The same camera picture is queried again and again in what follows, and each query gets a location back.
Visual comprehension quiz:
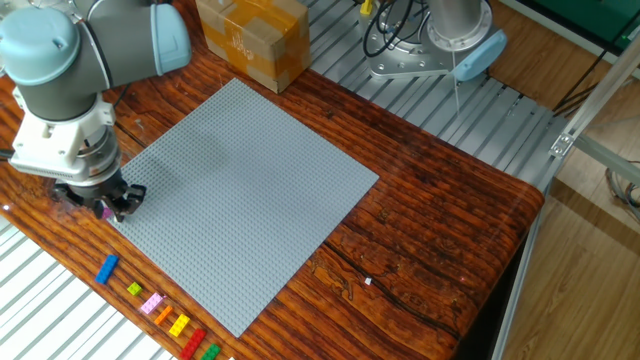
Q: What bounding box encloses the grey cable coil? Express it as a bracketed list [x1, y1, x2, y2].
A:
[603, 159, 640, 224]

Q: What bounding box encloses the thin orange Lego brick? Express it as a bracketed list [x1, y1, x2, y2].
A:
[153, 305, 174, 327]

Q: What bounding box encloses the aluminium cross beam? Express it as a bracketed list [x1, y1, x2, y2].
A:
[573, 134, 640, 187]

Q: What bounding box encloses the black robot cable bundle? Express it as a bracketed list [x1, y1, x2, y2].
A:
[0, 0, 432, 162]

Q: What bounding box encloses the long blue Lego brick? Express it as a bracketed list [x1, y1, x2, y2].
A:
[94, 254, 120, 286]

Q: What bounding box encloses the pink Lego brick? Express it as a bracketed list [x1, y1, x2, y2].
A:
[139, 292, 166, 316]

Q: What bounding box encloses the taped cardboard box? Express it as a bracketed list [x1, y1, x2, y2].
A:
[194, 0, 312, 95]

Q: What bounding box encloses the grey Lego baseplate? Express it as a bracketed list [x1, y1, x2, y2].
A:
[107, 78, 380, 339]

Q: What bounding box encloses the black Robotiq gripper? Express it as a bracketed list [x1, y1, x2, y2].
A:
[51, 169, 148, 224]

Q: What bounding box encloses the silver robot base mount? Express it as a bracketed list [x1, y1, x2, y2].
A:
[366, 9, 454, 80]

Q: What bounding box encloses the yellow Lego brick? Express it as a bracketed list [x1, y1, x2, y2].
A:
[168, 313, 192, 338]

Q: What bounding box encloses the silver metal bracket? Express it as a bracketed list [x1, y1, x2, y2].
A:
[548, 131, 576, 160]

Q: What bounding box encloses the aluminium frame post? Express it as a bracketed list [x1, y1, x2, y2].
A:
[549, 34, 640, 159]

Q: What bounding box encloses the long red Lego brick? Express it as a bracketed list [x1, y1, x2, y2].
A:
[178, 328, 208, 360]

